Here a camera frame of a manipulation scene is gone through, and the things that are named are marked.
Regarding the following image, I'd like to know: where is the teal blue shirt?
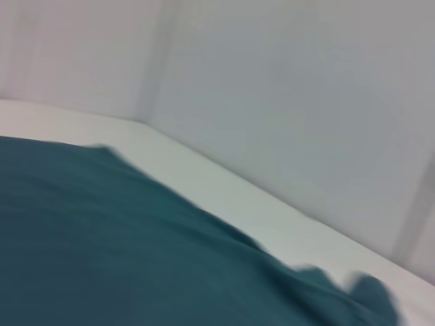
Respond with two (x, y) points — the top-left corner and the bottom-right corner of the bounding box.
(0, 135), (402, 326)

